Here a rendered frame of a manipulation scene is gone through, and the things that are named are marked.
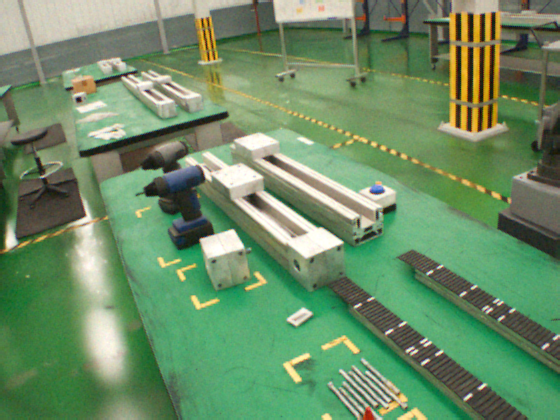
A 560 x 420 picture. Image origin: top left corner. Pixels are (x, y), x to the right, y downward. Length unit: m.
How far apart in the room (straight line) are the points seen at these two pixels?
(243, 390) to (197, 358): 0.14
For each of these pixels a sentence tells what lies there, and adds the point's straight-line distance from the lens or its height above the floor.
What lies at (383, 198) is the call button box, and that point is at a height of 0.83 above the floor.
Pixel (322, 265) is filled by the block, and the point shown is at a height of 0.84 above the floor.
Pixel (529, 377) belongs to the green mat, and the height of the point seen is 0.78.
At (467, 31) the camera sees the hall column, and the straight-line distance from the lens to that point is 4.22.
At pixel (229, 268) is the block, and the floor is 0.83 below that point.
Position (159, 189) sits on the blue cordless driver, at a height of 0.97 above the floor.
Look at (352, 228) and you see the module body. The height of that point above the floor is 0.84.
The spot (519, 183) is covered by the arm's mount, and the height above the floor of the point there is 0.88.
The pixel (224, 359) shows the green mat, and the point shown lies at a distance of 0.92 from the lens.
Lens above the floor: 1.42
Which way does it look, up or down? 27 degrees down
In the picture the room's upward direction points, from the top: 9 degrees counter-clockwise
